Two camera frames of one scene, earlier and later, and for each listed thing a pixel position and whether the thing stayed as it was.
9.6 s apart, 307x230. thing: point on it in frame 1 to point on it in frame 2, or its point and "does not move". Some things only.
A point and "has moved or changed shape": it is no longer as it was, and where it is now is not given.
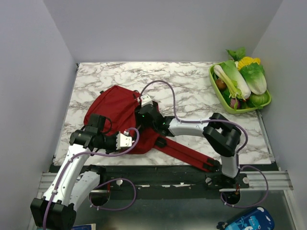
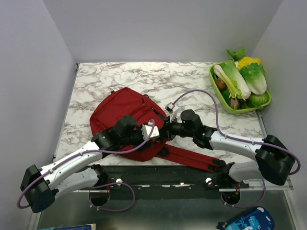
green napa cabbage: (255, 78) does not move
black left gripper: (114, 148) to (139, 130)
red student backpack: (120, 105) has moved or changed shape
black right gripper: (142, 121) to (170, 134)
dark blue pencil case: (258, 218) does not move
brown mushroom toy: (221, 85) does not move
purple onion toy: (232, 101) does not move
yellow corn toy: (246, 61) does not move
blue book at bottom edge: (90, 226) does not move
